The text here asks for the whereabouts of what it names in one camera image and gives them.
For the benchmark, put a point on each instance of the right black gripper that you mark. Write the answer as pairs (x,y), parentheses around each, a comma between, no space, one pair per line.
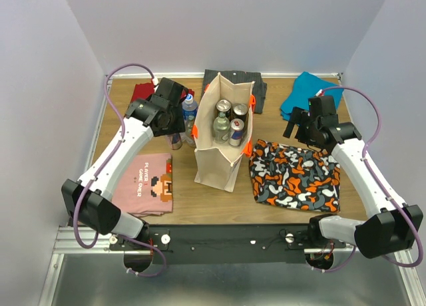
(301,117)

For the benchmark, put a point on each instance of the folded red shirt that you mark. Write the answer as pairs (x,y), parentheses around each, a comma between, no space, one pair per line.
(146,90)

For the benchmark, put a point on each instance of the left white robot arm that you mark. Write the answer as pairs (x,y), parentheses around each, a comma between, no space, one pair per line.
(89,199)

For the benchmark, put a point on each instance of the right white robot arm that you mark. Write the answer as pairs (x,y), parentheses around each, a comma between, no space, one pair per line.
(391,224)

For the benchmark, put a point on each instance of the aluminium table frame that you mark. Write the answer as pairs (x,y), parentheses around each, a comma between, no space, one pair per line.
(97,276)

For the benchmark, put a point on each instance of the blue cap bottle front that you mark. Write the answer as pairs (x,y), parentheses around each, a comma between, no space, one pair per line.
(189,107)

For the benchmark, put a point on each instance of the folded pink graphic shirt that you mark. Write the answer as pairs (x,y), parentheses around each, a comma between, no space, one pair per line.
(145,189)

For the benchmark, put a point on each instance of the silver can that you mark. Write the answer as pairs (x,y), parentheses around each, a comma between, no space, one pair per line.
(240,111)
(224,106)

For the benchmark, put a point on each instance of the silver top can right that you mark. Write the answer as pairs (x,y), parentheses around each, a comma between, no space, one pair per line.
(240,111)

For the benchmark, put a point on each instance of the folded dark grey garment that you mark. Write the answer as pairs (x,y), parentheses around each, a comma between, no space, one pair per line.
(237,77)

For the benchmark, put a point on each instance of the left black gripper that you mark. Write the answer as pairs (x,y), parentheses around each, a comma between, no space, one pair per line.
(178,125)

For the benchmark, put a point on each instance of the silver top can left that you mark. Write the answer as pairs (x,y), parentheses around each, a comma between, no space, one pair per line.
(224,106)

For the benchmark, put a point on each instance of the orange camouflage folded garment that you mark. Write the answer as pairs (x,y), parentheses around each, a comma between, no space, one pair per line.
(294,178)

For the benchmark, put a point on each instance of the folded teal shirt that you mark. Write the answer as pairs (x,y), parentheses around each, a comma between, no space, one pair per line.
(305,86)

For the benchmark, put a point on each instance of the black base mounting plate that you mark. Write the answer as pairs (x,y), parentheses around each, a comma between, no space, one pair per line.
(236,243)

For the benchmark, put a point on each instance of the beige canvas tote bag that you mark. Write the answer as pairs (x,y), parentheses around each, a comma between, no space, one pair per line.
(218,163)

